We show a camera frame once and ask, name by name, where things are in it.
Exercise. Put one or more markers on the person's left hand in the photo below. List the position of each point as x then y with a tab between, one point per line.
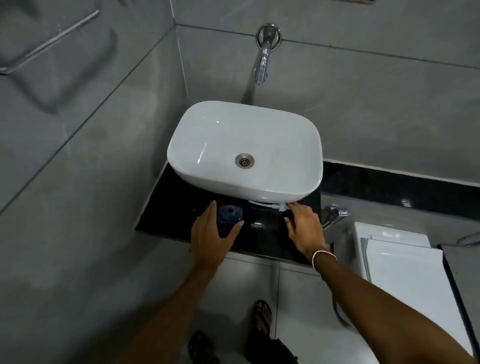
206	243

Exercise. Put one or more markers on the person's right hand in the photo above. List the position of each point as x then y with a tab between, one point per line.
307	232

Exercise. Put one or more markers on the person's right thumb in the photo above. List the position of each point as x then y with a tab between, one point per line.
290	227

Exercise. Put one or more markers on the person's left thumb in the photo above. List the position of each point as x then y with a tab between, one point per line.
234	231

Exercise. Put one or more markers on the blue plastic bottle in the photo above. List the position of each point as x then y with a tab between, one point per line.
229	217

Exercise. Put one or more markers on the person's right forearm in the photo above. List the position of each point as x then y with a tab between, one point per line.
375	311

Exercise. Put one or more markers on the person's left forearm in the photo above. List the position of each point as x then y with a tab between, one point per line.
176	315

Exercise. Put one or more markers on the white plastic toothbrush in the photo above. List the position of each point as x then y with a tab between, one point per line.
264	204

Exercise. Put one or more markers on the white pink wristband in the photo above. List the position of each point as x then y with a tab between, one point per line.
323	255

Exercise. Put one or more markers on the chrome angle valve tap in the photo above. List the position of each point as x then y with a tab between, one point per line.
333	214

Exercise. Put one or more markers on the metal sink drain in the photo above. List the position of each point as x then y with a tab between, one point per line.
244	160

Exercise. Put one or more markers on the white ceramic sink basin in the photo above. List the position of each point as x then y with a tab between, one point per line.
213	150

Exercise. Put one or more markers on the person's right sandal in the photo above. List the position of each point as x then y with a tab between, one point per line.
262	318

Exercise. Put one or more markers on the white toilet cistern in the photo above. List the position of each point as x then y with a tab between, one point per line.
390	234

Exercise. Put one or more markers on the person's dark trouser leg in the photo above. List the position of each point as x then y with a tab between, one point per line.
270	350

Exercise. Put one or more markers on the chrome towel bar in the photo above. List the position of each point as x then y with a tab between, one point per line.
48	42

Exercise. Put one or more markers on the chrome wall faucet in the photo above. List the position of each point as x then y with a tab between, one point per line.
264	52

